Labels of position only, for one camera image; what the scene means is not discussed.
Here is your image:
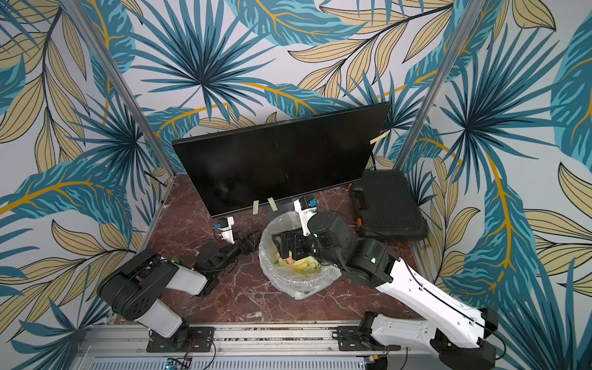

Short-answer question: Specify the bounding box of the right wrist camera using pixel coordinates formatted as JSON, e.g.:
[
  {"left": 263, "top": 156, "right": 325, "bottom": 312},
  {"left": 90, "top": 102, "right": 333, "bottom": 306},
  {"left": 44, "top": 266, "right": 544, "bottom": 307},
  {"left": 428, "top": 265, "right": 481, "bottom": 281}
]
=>
[{"left": 293, "top": 195, "right": 318, "bottom": 237}]

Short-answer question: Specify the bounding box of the black plastic tool case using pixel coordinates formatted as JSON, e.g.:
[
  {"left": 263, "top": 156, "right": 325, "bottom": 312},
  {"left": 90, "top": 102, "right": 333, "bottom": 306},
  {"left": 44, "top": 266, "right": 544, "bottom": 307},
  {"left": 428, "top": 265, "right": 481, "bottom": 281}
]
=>
[{"left": 349, "top": 171, "right": 429, "bottom": 241}]

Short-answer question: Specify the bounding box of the left aluminium corner post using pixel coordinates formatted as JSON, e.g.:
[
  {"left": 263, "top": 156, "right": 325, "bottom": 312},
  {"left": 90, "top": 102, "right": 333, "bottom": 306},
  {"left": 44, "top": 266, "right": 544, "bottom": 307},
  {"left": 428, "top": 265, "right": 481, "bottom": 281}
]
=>
[{"left": 63, "top": 0, "right": 177, "bottom": 177}]

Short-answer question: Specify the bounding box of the mesh waste bin with liner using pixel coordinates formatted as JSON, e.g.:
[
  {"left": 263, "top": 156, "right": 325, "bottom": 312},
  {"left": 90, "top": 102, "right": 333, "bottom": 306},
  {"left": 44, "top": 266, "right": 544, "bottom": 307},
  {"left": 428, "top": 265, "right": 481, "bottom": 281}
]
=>
[{"left": 258, "top": 211, "right": 342, "bottom": 301}]

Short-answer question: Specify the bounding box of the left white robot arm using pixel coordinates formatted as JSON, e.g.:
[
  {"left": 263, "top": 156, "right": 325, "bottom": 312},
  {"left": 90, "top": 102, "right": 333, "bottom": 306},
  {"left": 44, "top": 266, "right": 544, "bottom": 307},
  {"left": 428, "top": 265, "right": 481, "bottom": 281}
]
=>
[{"left": 97, "top": 231, "right": 261, "bottom": 353}]

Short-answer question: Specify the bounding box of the yellow sticky note edge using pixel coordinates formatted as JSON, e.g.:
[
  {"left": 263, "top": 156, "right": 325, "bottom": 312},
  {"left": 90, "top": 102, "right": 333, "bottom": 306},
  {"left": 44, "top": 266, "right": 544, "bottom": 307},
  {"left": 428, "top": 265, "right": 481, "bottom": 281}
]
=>
[{"left": 370, "top": 130, "right": 390, "bottom": 144}]

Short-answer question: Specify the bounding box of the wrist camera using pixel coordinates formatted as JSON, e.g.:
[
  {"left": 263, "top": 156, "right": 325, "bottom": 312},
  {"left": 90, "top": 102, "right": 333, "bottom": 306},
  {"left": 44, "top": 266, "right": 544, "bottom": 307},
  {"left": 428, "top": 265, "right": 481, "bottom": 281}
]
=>
[
  {"left": 214, "top": 217, "right": 234, "bottom": 245},
  {"left": 293, "top": 195, "right": 318, "bottom": 237}
]

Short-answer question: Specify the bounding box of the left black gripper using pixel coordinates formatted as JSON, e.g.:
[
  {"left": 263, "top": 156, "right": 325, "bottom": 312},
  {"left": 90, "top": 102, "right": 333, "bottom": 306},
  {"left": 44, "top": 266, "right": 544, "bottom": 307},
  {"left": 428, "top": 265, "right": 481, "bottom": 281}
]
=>
[{"left": 212, "top": 226, "right": 264, "bottom": 276}]

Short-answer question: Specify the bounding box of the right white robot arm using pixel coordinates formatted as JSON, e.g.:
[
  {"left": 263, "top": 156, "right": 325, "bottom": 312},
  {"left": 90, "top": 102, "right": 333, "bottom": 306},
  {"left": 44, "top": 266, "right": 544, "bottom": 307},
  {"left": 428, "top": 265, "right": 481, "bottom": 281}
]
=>
[{"left": 271, "top": 211, "right": 499, "bottom": 369}]

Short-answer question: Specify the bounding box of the aluminium corner post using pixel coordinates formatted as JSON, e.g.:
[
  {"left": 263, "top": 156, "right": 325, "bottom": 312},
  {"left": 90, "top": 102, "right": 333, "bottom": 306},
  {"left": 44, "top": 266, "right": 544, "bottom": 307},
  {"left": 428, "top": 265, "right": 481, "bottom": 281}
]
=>
[
  {"left": 63, "top": 0, "right": 177, "bottom": 177},
  {"left": 393, "top": 0, "right": 485, "bottom": 171}
]

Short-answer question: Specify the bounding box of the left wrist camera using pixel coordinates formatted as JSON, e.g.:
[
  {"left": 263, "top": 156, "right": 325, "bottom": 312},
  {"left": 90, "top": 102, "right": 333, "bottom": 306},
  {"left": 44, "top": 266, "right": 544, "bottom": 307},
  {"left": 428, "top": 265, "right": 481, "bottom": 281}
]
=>
[{"left": 214, "top": 217, "right": 234, "bottom": 245}]

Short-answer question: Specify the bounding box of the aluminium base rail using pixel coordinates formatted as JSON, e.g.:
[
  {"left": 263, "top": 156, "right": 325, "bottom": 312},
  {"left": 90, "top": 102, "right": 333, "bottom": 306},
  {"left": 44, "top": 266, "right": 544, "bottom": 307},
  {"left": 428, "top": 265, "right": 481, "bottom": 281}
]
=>
[{"left": 68, "top": 321, "right": 473, "bottom": 370}]

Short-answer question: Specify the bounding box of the black flat monitor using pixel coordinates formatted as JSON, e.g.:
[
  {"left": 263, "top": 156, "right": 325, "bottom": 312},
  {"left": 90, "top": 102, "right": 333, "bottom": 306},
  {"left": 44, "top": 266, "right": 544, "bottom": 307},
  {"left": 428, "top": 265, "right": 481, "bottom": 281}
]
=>
[{"left": 172, "top": 103, "right": 392, "bottom": 217}]

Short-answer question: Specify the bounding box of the pile of discarded sticky notes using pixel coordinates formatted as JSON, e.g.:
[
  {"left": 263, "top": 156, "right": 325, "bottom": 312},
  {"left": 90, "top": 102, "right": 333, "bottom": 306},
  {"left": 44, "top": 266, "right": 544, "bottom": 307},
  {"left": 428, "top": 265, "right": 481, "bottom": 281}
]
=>
[{"left": 276, "top": 254, "right": 321, "bottom": 274}]

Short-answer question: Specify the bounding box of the right aluminium corner post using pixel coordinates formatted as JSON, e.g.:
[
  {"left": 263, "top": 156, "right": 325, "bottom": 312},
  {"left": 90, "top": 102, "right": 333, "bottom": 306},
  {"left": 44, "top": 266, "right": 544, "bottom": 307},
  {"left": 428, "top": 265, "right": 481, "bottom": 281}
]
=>
[{"left": 393, "top": 0, "right": 485, "bottom": 171}]

